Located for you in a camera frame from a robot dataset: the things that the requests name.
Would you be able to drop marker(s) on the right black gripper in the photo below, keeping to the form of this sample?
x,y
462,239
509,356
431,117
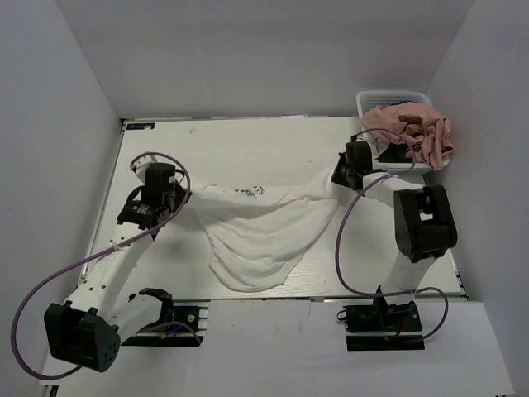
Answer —
x,y
340,173

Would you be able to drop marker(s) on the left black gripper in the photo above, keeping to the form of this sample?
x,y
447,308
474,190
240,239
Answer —
x,y
174,197

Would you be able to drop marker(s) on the pink t shirt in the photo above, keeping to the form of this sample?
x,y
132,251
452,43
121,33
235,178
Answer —
x,y
420,127

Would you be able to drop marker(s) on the white printed t shirt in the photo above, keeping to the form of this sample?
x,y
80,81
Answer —
x,y
259,233

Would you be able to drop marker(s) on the dark green t shirt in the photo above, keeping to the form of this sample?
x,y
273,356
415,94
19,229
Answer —
x,y
395,154

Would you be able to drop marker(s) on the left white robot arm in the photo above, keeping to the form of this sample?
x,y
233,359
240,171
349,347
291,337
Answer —
x,y
88,329

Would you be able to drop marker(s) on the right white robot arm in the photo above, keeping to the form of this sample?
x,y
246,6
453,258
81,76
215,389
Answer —
x,y
424,227

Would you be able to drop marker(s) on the white plastic basket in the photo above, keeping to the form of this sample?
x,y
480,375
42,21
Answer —
x,y
367,100

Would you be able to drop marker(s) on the blue table label sticker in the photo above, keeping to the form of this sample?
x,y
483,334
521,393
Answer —
x,y
139,126

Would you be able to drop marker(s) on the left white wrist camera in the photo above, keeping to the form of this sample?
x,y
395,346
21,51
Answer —
x,y
139,168

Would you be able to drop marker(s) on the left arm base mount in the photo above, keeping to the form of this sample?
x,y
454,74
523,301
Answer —
x,y
185,328

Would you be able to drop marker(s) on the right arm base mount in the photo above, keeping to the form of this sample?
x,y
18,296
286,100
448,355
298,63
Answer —
x,y
380,326

